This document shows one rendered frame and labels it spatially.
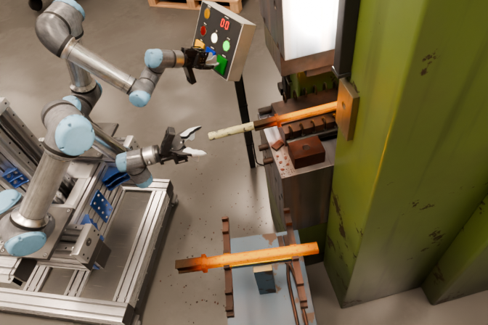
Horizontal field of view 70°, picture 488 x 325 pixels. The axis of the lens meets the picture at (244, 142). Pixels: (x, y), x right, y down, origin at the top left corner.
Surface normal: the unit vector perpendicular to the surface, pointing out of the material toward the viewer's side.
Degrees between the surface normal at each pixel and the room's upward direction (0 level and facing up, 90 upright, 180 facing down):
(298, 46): 90
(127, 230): 0
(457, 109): 90
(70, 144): 85
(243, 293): 0
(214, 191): 0
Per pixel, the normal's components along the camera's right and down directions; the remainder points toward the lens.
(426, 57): 0.22, 0.72
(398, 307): -0.13, -0.66
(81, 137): 0.72, 0.39
